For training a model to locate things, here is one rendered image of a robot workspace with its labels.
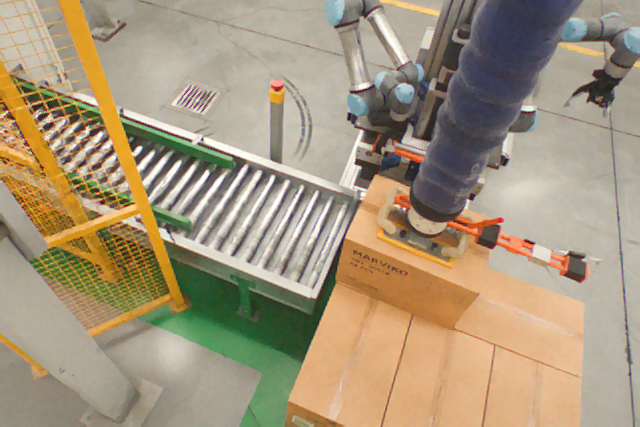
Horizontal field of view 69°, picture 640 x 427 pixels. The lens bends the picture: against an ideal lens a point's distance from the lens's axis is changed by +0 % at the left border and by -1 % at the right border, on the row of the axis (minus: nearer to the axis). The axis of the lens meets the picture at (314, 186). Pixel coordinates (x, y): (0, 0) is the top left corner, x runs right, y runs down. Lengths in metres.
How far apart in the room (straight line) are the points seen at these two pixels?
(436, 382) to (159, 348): 1.50
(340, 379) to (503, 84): 1.41
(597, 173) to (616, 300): 1.11
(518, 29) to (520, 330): 1.60
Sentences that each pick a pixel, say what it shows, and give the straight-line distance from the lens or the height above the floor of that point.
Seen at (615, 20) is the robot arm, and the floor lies 1.85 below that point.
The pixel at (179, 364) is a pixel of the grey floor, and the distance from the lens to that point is 2.84.
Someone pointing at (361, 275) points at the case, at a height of 0.69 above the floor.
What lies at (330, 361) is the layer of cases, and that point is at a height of 0.54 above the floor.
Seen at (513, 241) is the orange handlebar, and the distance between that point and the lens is 2.08.
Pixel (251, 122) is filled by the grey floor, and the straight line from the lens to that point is 3.81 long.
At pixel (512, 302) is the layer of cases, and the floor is 0.54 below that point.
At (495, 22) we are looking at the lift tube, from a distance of 1.36.
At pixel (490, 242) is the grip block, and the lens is 2.03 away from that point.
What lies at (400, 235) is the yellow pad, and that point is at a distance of 2.06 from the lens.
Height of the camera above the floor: 2.67
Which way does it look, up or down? 52 degrees down
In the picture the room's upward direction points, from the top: 7 degrees clockwise
